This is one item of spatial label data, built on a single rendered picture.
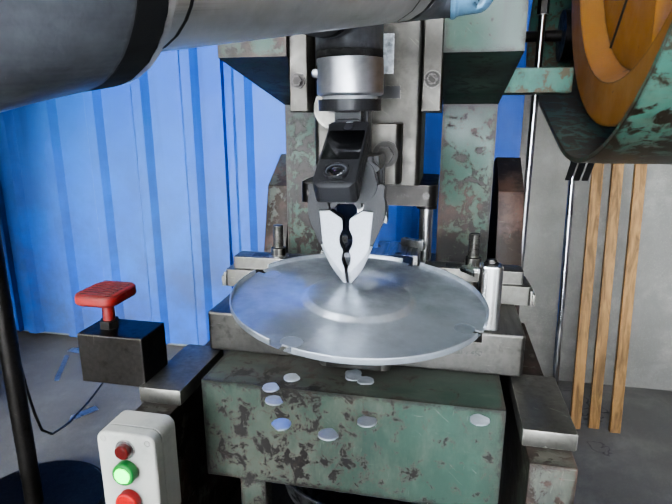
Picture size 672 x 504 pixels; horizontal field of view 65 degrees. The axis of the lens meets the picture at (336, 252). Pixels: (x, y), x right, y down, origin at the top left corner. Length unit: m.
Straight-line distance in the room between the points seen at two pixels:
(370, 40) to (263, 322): 0.31
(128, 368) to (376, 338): 0.37
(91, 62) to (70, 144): 2.28
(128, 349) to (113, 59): 0.59
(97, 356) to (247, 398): 0.21
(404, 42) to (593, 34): 0.42
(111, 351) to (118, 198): 1.65
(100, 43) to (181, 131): 2.01
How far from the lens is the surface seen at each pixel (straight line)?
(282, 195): 1.15
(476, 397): 0.70
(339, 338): 0.52
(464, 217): 1.02
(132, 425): 0.71
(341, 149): 0.56
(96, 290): 0.77
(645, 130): 0.67
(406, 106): 0.75
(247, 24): 0.26
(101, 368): 0.79
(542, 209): 2.04
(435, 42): 0.72
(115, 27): 0.19
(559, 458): 0.67
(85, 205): 2.47
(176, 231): 2.27
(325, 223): 0.61
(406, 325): 0.56
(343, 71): 0.59
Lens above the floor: 0.98
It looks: 14 degrees down
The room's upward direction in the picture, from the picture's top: straight up
